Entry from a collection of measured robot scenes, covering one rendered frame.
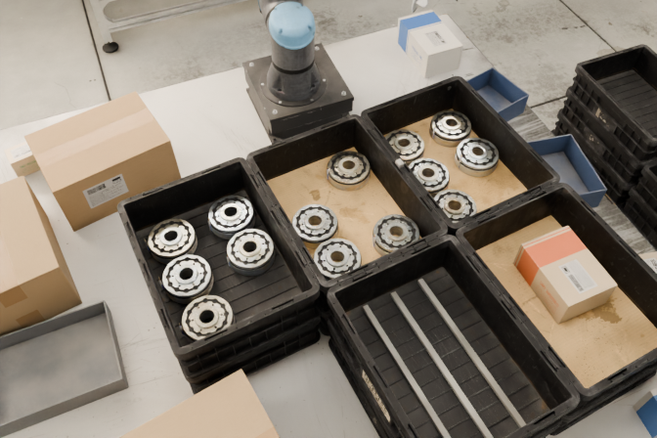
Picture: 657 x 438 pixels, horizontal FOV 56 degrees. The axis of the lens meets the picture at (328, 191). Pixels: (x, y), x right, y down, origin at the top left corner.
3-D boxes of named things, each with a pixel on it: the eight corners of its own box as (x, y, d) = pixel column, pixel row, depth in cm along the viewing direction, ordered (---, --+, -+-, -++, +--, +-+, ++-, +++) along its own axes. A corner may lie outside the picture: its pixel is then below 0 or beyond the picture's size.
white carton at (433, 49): (396, 40, 205) (398, 18, 198) (428, 32, 208) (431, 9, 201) (424, 78, 193) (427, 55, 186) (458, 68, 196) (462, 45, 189)
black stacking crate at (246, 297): (129, 235, 144) (116, 204, 135) (248, 188, 152) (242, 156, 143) (187, 382, 121) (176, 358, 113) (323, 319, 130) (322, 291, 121)
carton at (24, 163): (96, 129, 180) (89, 114, 175) (104, 143, 177) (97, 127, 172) (12, 164, 172) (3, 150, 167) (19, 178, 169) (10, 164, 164)
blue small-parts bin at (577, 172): (513, 159, 172) (519, 143, 167) (563, 151, 174) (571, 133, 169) (545, 216, 160) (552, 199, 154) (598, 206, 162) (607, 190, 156)
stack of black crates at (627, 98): (540, 152, 249) (574, 64, 214) (601, 131, 256) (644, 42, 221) (603, 228, 226) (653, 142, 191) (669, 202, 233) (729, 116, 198)
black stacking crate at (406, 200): (249, 188, 152) (244, 156, 143) (355, 146, 161) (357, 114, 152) (324, 318, 130) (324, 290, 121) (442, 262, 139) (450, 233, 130)
